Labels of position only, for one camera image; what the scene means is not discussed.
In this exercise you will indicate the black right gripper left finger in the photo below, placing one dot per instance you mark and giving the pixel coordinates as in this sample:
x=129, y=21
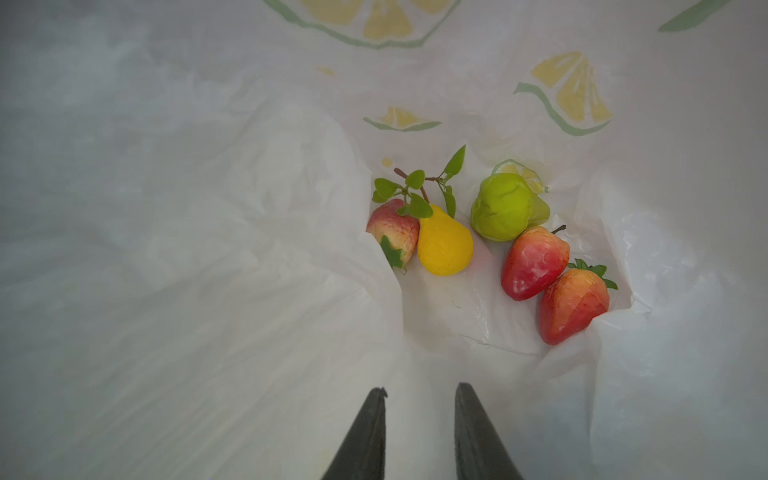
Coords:
x=362, y=454

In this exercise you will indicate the small red fake apple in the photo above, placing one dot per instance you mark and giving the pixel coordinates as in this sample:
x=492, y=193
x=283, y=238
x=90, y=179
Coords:
x=396, y=234

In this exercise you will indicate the red orange fake strawberry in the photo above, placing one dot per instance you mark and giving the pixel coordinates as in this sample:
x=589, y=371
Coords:
x=569, y=305

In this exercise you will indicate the green fake pear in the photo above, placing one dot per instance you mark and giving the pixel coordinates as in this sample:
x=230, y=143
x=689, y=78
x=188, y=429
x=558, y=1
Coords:
x=508, y=203

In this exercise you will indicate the white lemon-print plastic bag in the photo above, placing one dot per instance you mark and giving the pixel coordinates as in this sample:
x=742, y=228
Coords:
x=189, y=291

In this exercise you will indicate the yellow fake pear with leaves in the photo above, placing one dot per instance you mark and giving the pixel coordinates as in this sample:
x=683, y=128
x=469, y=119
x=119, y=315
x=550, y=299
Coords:
x=445, y=245

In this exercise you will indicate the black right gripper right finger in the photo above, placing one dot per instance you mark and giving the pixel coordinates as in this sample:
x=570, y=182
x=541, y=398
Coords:
x=479, y=451

